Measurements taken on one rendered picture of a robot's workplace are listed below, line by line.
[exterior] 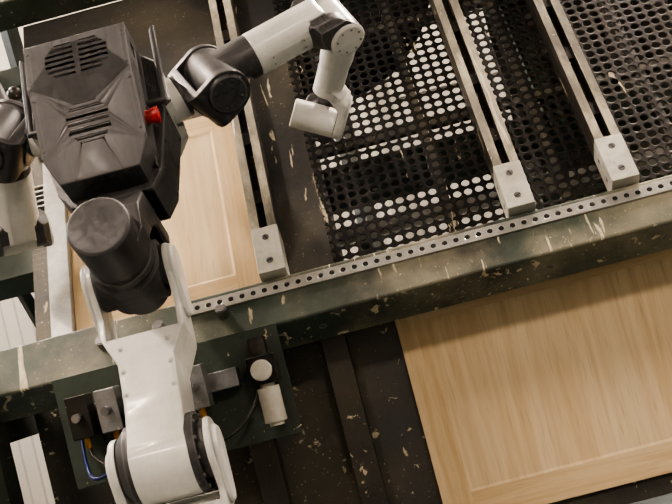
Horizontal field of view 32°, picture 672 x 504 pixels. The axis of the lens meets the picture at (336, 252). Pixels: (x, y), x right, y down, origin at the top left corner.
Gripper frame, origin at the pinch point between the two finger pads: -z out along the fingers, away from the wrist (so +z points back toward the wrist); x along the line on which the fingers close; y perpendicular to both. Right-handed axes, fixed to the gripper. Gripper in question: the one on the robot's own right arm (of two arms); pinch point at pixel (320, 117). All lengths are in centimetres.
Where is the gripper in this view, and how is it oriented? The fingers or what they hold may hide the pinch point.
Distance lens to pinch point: 282.4
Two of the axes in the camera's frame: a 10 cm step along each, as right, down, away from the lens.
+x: -2.5, -9.6, -1.3
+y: -9.7, 2.5, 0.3
